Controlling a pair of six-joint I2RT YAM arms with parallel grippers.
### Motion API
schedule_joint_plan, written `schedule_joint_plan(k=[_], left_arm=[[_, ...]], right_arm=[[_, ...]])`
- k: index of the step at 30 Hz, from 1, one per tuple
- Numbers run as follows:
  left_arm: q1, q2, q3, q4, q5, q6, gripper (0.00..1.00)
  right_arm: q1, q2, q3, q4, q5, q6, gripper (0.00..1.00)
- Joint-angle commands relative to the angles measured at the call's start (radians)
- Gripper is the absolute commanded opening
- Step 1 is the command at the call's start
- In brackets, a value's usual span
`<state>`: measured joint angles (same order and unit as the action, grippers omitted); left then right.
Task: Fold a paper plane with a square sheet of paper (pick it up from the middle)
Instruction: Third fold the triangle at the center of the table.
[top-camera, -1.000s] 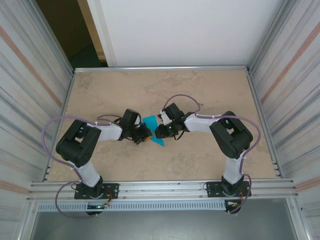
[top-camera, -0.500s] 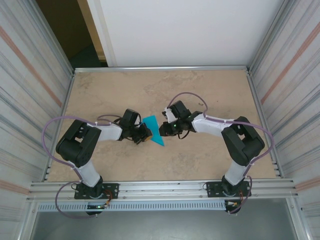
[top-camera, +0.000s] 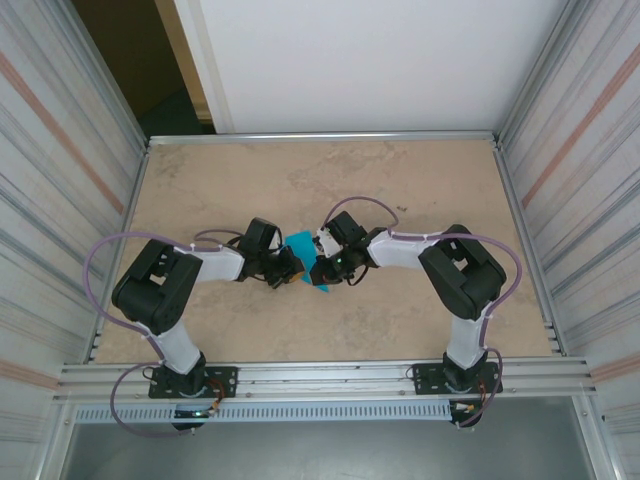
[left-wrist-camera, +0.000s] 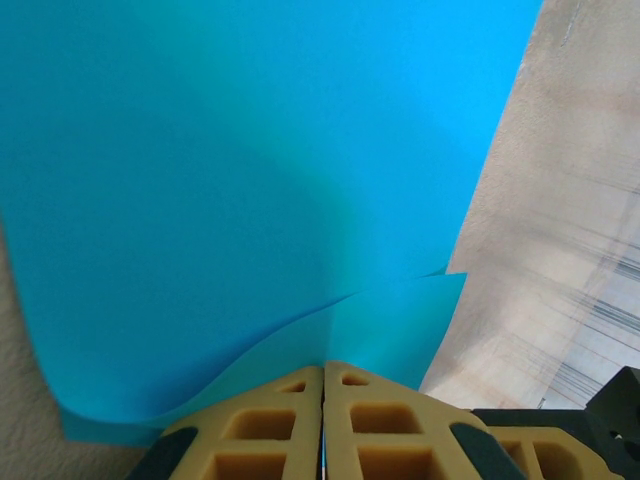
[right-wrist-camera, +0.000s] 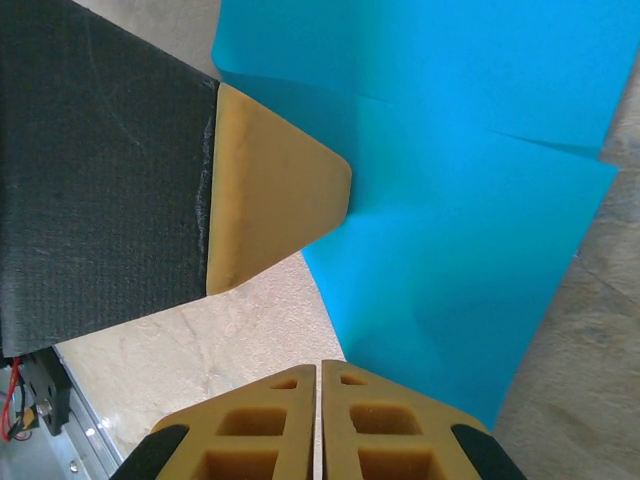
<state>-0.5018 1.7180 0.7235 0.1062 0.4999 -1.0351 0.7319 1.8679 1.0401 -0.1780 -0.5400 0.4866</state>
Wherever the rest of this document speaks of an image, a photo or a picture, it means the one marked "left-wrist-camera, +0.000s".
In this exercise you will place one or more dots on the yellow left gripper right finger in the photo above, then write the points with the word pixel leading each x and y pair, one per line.
pixel 340 440

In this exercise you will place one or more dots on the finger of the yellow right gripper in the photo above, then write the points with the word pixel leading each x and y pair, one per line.
pixel 530 450

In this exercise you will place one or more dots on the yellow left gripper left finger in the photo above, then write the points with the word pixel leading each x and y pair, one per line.
pixel 300 440

